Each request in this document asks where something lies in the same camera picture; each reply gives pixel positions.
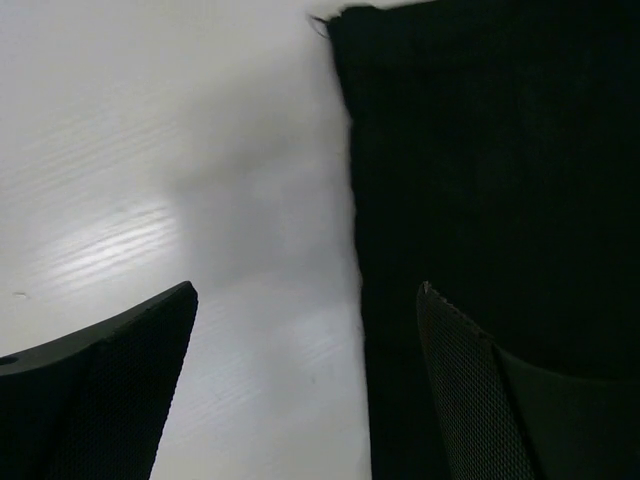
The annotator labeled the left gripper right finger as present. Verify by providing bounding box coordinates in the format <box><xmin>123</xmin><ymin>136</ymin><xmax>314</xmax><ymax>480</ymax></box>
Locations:
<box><xmin>417</xmin><ymin>283</ymin><xmax>639</xmax><ymax>479</ymax></box>

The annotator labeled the black skirt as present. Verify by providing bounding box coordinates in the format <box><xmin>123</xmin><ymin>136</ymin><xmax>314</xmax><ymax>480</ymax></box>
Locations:
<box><xmin>323</xmin><ymin>1</ymin><xmax>639</xmax><ymax>479</ymax></box>

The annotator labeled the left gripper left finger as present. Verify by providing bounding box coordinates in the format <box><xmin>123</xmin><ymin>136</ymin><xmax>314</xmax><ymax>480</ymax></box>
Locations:
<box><xmin>1</xmin><ymin>281</ymin><xmax>198</xmax><ymax>480</ymax></box>

